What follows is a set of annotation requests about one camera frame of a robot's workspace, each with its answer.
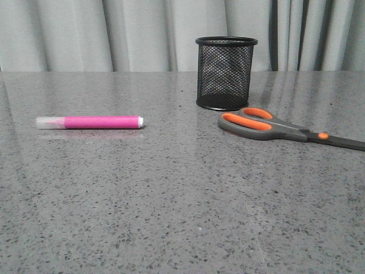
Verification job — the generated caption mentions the grey orange scissors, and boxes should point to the grey orange scissors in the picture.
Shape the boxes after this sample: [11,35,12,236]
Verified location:
[218,107,364,151]

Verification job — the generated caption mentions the pink marker pen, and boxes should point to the pink marker pen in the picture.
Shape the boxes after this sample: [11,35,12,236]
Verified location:
[35,116,144,130]

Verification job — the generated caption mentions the black mesh pen holder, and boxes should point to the black mesh pen holder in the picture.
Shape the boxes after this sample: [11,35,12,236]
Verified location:
[196,36,258,111]

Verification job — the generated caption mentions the grey curtain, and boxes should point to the grey curtain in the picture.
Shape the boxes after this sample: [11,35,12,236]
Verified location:
[1,1,364,72]

